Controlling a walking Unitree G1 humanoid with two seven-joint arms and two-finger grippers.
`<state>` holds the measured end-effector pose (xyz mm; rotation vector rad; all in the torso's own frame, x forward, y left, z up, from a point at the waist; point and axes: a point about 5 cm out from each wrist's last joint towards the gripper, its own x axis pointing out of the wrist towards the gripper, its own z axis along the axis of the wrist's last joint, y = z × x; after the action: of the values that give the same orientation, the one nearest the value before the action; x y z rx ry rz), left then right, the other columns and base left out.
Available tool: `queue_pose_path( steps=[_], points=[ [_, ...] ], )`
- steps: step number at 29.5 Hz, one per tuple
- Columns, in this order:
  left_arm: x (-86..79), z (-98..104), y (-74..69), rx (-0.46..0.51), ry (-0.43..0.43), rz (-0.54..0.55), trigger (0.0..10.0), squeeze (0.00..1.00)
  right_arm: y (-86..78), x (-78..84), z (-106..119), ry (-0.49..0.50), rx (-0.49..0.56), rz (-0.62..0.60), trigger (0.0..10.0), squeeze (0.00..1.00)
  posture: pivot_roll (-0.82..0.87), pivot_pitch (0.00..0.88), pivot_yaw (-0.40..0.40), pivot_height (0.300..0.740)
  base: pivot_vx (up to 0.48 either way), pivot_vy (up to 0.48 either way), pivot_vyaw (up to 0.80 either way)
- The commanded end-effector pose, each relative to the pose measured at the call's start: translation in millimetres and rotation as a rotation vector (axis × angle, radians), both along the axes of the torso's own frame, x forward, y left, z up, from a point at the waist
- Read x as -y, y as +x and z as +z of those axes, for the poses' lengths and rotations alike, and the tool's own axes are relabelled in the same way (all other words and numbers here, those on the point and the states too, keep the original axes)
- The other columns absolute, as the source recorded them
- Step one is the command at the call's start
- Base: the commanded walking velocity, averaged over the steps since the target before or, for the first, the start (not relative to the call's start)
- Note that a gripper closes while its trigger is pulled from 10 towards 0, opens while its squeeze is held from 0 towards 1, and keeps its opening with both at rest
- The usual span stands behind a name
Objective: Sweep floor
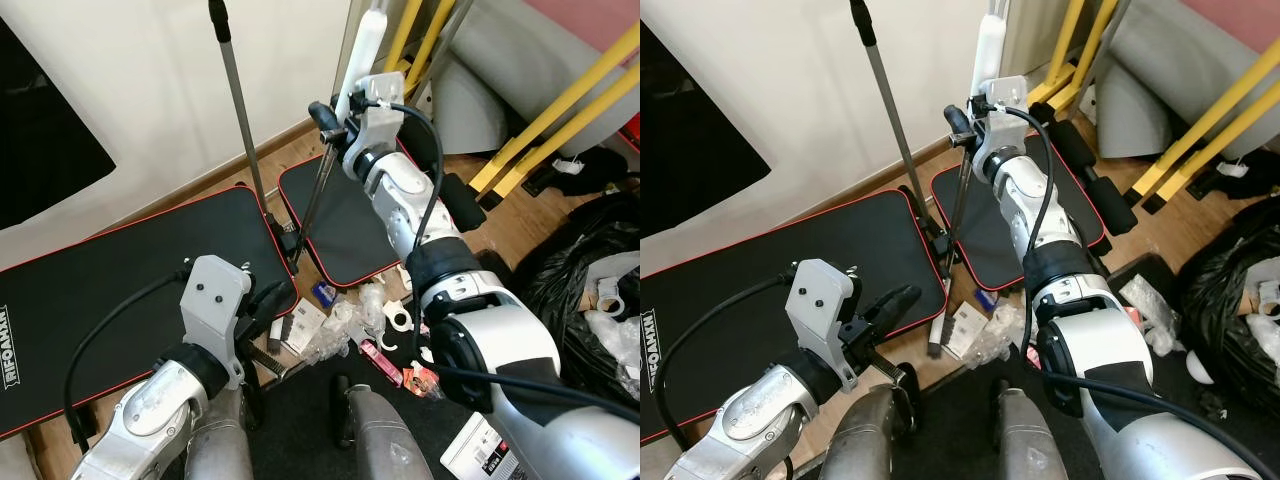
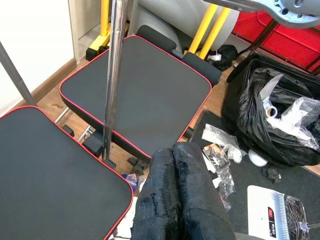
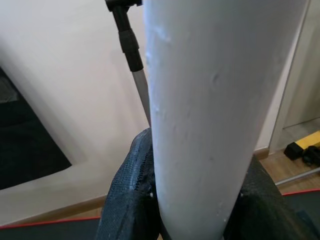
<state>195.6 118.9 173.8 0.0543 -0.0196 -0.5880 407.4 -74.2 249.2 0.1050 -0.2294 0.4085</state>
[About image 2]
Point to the grey metal pole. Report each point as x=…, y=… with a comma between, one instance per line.
x=17, y=75

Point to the printed red white wrapper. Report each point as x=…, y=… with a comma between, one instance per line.
x=216, y=156

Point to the clear bubble wrap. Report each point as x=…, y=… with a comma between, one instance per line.
x=302, y=120

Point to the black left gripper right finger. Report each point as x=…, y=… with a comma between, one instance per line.
x=200, y=200

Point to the black foam bench roller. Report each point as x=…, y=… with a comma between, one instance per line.
x=202, y=66
x=155, y=37

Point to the yellow steel rack post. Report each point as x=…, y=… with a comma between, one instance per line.
x=203, y=27
x=105, y=25
x=217, y=30

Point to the red panel black frame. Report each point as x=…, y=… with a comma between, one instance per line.
x=287, y=37

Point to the blue white packet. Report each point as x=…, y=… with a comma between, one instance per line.
x=131, y=179

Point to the black rubbish bag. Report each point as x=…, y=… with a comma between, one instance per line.
x=255, y=120

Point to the black foam piece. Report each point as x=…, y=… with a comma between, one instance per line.
x=271, y=173

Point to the black floor mat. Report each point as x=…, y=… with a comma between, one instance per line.
x=245, y=180

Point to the white round cap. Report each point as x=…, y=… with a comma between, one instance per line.
x=257, y=160

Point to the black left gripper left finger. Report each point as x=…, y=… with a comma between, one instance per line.
x=157, y=200

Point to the steel bench frame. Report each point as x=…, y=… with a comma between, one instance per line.
x=93, y=145

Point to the grey padded mat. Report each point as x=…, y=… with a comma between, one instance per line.
x=160, y=22

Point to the black cloth bundle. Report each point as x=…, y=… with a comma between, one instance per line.
x=227, y=55

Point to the crumpled clear plastic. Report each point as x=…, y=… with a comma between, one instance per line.
x=233, y=152

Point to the clear plastic packet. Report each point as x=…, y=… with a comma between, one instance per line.
x=215, y=133

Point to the black bench pad red trim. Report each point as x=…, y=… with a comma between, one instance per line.
x=50, y=175
x=150, y=100

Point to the clear plastic wrap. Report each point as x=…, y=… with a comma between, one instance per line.
x=226, y=185

